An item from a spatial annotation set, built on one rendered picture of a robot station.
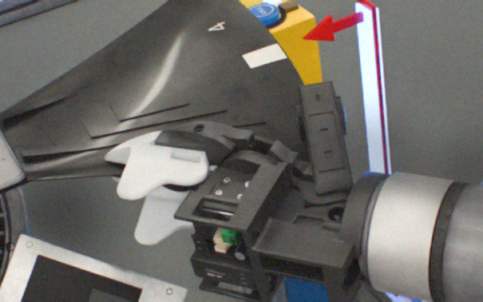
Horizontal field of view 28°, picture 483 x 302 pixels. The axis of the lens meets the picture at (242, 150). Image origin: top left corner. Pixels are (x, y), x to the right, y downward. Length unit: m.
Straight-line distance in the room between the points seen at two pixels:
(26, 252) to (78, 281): 0.05
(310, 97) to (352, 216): 0.13
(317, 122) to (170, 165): 0.10
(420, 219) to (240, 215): 0.11
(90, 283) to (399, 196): 0.34
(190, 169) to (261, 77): 0.15
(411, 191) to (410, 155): 1.40
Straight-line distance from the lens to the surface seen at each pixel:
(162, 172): 0.66
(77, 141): 0.73
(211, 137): 0.64
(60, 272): 0.84
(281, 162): 0.62
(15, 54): 1.52
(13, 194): 0.93
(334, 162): 0.63
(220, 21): 0.82
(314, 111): 0.67
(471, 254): 0.56
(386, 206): 0.58
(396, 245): 0.57
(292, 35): 1.08
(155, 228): 0.69
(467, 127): 2.04
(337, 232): 0.60
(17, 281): 0.83
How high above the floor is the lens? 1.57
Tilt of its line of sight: 34 degrees down
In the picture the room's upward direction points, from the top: 10 degrees counter-clockwise
